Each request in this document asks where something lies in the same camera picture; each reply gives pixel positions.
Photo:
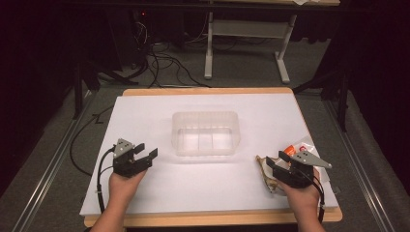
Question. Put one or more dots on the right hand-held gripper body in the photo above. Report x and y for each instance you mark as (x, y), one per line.
(298, 175)

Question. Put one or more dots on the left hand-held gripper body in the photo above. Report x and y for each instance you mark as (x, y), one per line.
(127, 166)

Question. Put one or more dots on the person's left hand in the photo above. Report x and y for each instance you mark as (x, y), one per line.
(122, 190)

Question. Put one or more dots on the person's right hand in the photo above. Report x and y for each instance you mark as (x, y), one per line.
(304, 199)

